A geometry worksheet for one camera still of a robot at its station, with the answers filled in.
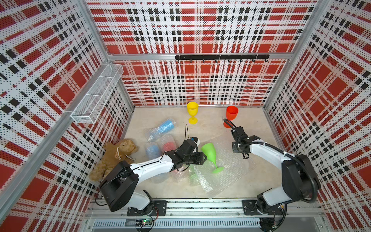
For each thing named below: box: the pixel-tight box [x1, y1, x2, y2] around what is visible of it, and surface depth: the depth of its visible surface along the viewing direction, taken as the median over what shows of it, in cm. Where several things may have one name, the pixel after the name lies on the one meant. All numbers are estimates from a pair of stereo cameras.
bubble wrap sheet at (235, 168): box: [189, 136, 257, 200], surface depth 84 cm
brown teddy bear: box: [88, 138, 139, 182], surface depth 88 cm
